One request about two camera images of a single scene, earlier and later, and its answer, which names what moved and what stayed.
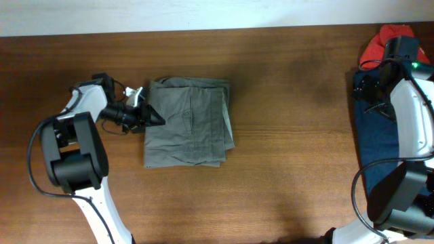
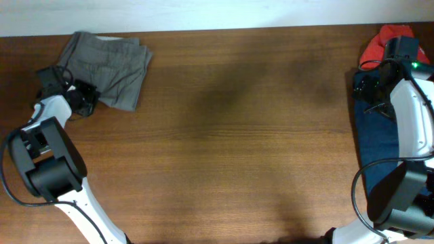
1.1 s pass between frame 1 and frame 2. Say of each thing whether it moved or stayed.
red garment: stayed
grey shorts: moved
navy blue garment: stayed
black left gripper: moved
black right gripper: stayed
